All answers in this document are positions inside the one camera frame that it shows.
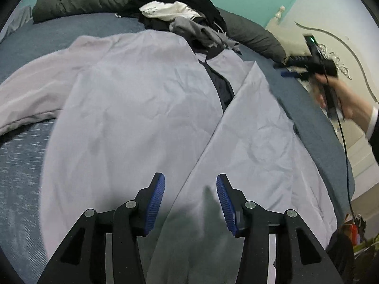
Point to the black garment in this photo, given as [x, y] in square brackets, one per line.
[195, 0]

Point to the cream tufted headboard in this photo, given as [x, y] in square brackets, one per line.
[349, 44]

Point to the light grey jacket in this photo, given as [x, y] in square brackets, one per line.
[133, 109]

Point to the dark grey duvet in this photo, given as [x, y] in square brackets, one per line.
[83, 0]

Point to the white printed garment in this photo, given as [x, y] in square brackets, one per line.
[165, 10]

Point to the light grey bedsheet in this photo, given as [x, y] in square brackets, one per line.
[16, 20]

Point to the person's right hand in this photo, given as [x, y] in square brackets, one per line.
[352, 103]

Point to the bed with blue sheet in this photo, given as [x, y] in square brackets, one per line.
[20, 177]

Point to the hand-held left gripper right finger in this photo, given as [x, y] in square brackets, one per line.
[225, 204]

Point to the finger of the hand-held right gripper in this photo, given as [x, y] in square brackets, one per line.
[293, 61]
[294, 73]

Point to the heather grey garment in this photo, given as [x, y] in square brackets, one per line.
[198, 31]

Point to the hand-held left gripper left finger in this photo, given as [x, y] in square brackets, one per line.
[154, 201]

